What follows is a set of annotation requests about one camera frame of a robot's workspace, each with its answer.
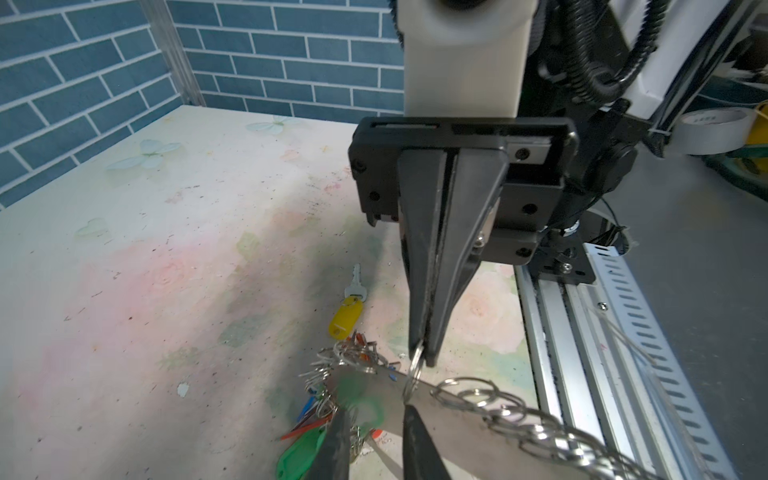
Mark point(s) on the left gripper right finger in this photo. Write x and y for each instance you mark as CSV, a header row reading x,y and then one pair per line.
x,y
421,459

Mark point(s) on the white tape roll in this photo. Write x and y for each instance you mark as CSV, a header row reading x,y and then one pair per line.
x,y
712,131

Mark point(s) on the right corner aluminium post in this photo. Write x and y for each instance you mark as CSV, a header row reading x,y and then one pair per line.
x,y
169,43

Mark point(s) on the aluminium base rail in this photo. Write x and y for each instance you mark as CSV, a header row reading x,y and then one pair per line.
x,y
602,364

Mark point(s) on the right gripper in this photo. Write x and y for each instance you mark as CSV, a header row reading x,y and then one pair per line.
x,y
510,172

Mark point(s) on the yellow tagged key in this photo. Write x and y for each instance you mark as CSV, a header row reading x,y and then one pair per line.
x,y
344,320

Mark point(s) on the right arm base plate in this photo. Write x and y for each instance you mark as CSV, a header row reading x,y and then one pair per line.
x,y
562,256

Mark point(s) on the bunch of coloured key tags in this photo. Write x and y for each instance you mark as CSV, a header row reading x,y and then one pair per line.
x,y
365,413

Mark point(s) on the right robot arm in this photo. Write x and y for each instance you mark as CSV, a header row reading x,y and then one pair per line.
x,y
518,117

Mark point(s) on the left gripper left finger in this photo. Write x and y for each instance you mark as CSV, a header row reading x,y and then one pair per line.
x,y
333,458

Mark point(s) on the large keyring with chain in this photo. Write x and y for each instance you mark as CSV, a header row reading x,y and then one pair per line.
x,y
492,434

